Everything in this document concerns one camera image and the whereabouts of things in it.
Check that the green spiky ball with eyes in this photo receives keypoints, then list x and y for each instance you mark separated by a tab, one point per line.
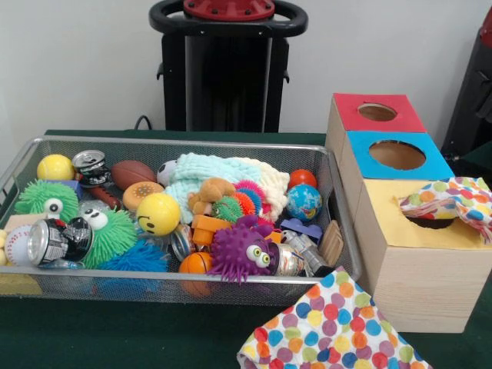
111	238

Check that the cream yellow cloth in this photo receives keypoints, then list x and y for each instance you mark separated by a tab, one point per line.
274	184

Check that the colourful patterned cloth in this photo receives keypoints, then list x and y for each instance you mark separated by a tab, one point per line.
338	330
453	198

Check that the dark green table cloth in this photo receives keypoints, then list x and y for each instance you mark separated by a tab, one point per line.
115	338

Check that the small brown football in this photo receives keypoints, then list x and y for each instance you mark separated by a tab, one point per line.
133	174

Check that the wooden box with three holes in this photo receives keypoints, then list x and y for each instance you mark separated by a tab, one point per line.
415	269

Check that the light teal cloth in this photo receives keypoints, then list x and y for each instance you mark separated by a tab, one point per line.
207	171

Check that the purple spiky monster toy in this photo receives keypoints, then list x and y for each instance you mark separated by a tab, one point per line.
242	254

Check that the yellow ball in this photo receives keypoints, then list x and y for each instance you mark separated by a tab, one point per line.
55	166
159	214

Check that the blue spiky ball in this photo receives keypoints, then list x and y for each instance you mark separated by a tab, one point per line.
134	257

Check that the brown monkey toy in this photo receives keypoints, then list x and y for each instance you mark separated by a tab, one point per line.
207	192

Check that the blue globe ball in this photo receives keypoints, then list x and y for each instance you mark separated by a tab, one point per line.
304	202

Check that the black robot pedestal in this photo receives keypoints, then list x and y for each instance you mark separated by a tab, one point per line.
223	84

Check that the shallow clear bin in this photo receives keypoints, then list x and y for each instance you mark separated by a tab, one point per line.
338	265

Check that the small soccer ball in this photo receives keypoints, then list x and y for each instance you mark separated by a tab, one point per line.
167	173

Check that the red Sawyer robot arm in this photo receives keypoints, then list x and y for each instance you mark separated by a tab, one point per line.
229	9

